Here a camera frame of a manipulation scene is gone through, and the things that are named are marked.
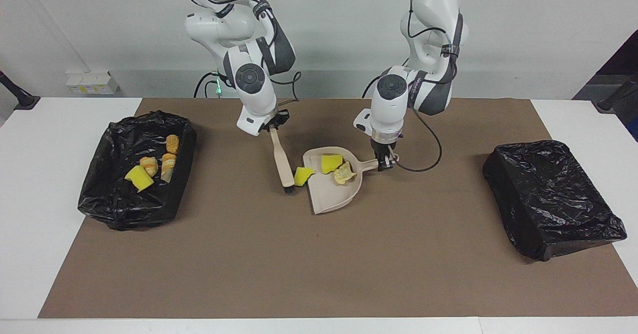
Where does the beige hand brush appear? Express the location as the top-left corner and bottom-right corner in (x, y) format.
(269, 129), (296, 195)

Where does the yellow sponge piece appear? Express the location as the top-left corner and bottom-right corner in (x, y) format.
(125, 166), (154, 192)
(294, 167), (316, 187)
(320, 154), (344, 175)

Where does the beige plastic dustpan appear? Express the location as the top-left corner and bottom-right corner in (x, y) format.
(303, 147), (379, 215)

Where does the pale flaky pastry piece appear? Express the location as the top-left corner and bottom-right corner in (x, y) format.
(160, 153), (177, 183)

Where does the black bag lined bin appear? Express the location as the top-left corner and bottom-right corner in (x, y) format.
(77, 111), (198, 231)
(482, 140), (628, 262)

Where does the brown table mat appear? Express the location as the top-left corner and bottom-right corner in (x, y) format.
(38, 97), (638, 319)

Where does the white socket box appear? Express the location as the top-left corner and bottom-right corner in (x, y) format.
(66, 72), (119, 94)

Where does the black stand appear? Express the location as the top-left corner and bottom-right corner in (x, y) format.
(592, 72), (638, 113)
(0, 70), (41, 111)

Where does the black base cable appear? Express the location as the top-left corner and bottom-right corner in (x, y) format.
(193, 71), (220, 98)

